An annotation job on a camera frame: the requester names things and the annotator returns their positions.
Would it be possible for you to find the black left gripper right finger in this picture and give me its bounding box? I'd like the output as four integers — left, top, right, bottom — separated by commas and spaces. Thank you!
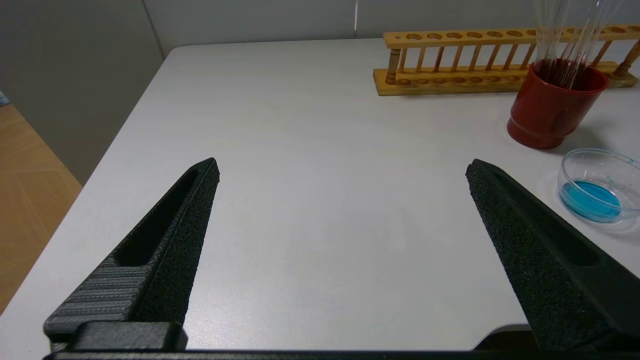
465, 158, 640, 352

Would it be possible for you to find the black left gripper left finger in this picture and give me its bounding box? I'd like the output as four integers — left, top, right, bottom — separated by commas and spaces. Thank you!
43, 157, 221, 341

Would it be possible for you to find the wooden test tube rack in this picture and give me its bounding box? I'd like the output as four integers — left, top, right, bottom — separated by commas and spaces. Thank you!
372, 24, 640, 97

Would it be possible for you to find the empty glass test tube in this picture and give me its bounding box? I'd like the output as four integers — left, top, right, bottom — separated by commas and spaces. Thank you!
567, 0, 623, 89
557, 0, 603, 86
534, 0, 571, 83

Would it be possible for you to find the clear glass dish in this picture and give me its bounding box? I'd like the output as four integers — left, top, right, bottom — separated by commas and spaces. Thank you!
557, 147, 640, 227

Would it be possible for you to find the red cup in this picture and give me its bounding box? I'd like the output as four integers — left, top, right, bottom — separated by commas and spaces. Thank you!
506, 58, 610, 150

